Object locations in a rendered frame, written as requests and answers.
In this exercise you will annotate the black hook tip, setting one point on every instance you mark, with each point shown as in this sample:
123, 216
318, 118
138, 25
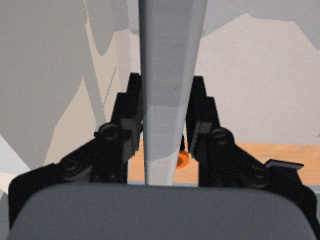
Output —
182, 146

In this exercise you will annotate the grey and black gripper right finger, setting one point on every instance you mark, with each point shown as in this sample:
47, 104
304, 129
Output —
223, 164

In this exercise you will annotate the grey rectangular bar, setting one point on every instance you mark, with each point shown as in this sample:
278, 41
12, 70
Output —
169, 37

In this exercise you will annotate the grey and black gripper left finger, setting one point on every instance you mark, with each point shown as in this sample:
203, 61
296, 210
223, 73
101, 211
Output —
105, 157

